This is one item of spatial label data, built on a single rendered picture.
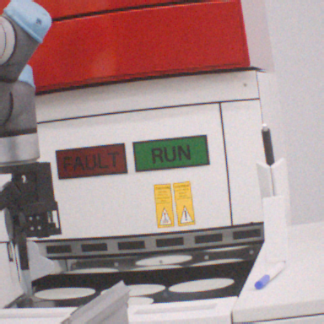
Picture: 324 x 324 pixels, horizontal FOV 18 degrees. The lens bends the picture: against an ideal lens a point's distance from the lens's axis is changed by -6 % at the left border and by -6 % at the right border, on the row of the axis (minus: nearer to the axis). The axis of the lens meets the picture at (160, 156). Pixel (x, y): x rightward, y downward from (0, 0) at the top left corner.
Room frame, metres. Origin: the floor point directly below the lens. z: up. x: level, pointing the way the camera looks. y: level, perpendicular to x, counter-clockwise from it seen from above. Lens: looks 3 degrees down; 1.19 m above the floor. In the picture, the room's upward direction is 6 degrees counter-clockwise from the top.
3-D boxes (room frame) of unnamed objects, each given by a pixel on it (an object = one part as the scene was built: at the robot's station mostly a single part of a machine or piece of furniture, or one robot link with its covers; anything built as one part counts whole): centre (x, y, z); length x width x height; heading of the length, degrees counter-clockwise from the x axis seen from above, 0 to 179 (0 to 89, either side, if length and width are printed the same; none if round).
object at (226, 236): (1.70, 0.06, 0.96); 0.44 x 0.01 x 0.02; 80
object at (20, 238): (1.56, 0.23, 0.99); 0.05 x 0.02 x 0.09; 18
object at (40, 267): (1.58, 0.21, 0.95); 0.06 x 0.03 x 0.09; 108
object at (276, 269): (1.20, -0.12, 0.97); 0.14 x 0.01 x 0.01; 161
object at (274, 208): (1.33, -0.14, 1.03); 0.06 x 0.04 x 0.13; 170
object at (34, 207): (1.59, 0.21, 1.05); 0.09 x 0.08 x 0.12; 108
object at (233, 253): (1.69, 0.06, 0.89); 0.44 x 0.02 x 0.10; 80
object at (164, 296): (1.48, 0.08, 0.90); 0.34 x 0.34 x 0.01; 80
